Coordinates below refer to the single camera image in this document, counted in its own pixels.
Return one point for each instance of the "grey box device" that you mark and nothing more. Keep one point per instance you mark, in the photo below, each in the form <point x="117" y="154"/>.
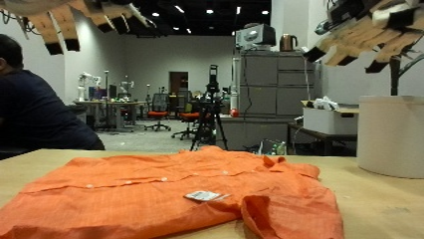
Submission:
<point x="255" y="36"/>

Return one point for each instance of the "brown door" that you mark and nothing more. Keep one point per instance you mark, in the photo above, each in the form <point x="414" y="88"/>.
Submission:
<point x="178" y="83"/>

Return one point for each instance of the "red ball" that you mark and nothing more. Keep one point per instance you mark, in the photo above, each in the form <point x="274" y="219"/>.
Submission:
<point x="234" y="113"/>

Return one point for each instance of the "dark side table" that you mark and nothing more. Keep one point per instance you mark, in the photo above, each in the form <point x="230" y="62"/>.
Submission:
<point x="321" y="136"/>

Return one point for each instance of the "white crumpled bag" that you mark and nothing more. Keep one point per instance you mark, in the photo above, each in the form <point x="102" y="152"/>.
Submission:
<point x="325" y="103"/>

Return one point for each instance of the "orange office chair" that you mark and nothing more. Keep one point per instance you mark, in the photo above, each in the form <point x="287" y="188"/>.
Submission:
<point x="158" y="114"/>
<point x="190" y="116"/>

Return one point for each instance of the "long ceiling light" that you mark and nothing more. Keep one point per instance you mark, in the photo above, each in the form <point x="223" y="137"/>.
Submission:
<point x="179" y="9"/>
<point x="238" y="10"/>

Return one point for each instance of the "tall grey drawer cabinet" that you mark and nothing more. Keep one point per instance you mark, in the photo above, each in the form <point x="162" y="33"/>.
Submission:
<point x="264" y="86"/>

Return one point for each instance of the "green potted plant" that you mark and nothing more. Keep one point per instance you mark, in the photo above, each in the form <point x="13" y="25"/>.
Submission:
<point x="393" y="83"/>

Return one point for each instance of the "metal pole stand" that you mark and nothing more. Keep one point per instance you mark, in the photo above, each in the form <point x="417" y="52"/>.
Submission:
<point x="106" y="99"/>

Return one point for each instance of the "grey workbench desk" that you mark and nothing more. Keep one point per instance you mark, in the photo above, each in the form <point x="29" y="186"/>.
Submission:
<point x="110" y="103"/>

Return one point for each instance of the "computer monitor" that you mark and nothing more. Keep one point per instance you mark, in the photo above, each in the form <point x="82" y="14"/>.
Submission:
<point x="97" y="93"/>

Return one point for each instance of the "white power strip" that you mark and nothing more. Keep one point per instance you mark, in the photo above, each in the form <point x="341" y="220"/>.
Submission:
<point x="304" y="49"/>

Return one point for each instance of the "copper electric kettle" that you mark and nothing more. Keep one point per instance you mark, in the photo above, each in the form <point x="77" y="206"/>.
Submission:
<point x="287" y="43"/>

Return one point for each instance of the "black camera tripod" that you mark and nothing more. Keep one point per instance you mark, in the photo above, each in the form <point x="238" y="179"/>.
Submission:
<point x="212" y="86"/>

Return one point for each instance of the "low grey cabinet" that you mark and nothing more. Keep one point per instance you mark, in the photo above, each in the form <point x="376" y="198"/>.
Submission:
<point x="251" y="132"/>

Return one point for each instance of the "white storage box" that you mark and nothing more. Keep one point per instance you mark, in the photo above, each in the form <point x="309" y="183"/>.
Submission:
<point x="327" y="121"/>

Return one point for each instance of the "person in dark shirt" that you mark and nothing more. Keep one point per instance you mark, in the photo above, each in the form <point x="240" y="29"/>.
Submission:
<point x="34" y="116"/>

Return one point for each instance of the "orange button-up shirt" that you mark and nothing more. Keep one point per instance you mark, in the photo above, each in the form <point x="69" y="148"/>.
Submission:
<point x="154" y="186"/>

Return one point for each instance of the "white cylindrical plant pot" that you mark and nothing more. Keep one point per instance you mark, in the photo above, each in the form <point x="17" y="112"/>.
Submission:
<point x="392" y="139"/>

